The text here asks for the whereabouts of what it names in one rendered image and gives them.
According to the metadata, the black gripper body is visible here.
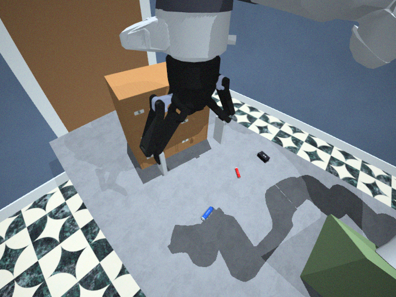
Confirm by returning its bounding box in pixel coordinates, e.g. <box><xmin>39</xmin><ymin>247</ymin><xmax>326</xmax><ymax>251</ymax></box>
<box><xmin>166</xmin><ymin>55</ymin><xmax>221</xmax><ymax>115</ymax></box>

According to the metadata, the blue aa battery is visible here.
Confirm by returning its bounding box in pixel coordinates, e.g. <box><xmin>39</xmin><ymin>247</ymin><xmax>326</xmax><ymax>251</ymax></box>
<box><xmin>201</xmin><ymin>207</ymin><xmax>213</xmax><ymax>221</ymax></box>

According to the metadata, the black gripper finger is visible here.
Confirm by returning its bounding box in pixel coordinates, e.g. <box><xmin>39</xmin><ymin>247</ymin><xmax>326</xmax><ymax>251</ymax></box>
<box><xmin>140</xmin><ymin>93</ymin><xmax>197</xmax><ymax>176</ymax></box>
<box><xmin>201</xmin><ymin>74</ymin><xmax>235</xmax><ymax>144</ymax></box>

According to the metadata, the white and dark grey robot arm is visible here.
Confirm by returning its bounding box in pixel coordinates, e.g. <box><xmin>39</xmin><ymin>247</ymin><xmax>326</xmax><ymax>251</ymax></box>
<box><xmin>119</xmin><ymin>0</ymin><xmax>396</xmax><ymax>269</ymax></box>

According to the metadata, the brown wooden chest of drawers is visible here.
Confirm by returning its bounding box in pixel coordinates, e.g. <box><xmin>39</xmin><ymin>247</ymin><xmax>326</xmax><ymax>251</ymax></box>
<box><xmin>104</xmin><ymin>62</ymin><xmax>210</xmax><ymax>170</ymax></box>

